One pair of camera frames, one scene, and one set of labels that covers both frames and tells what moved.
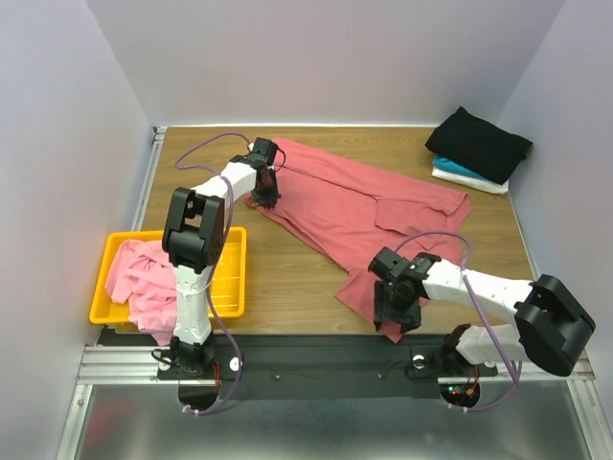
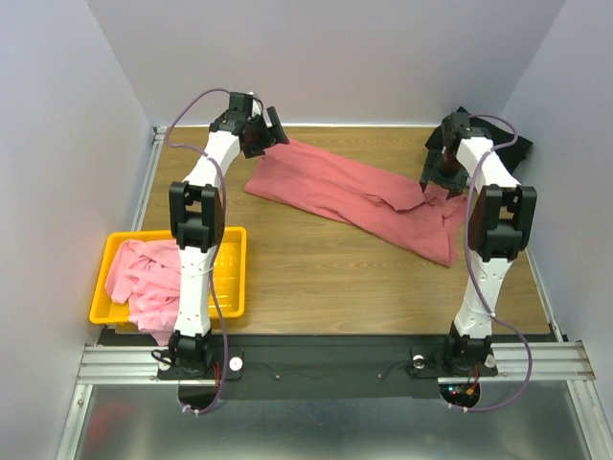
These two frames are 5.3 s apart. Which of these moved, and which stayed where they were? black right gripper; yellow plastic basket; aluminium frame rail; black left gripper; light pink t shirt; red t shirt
Moved: black right gripper; black left gripper; red t shirt
Stayed: light pink t shirt; yellow plastic basket; aluminium frame rail
